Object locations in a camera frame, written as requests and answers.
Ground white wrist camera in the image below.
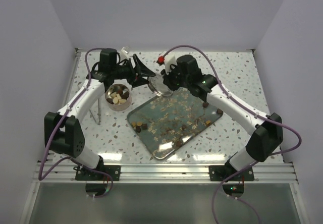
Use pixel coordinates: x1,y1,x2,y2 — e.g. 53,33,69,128
119,46,131,60
157,52,177,74

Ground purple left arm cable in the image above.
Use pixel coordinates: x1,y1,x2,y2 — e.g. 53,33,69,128
37,47,132,199

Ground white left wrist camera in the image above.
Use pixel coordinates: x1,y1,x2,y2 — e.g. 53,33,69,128
119,46,131,60

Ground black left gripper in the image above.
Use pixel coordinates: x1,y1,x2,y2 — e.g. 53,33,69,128
111,54,155,88

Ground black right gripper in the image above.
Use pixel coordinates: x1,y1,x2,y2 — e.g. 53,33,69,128
161,63,191,91

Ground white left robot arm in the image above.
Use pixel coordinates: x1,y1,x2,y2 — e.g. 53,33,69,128
44,48,155,180

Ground blossom pattern teal tray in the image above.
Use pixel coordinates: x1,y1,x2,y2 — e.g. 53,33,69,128
127,88,223,160

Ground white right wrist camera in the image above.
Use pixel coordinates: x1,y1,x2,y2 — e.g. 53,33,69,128
157,52,177,74

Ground metal serving tongs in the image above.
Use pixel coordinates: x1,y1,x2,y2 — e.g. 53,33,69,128
89,98,101,126

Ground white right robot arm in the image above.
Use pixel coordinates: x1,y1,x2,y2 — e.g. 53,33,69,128
157,54,283,180

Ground round metal tin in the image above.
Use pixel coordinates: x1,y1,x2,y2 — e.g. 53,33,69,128
104,84,132,111

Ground round metal tin lid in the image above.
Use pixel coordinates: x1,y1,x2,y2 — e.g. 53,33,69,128
147,74,173,97

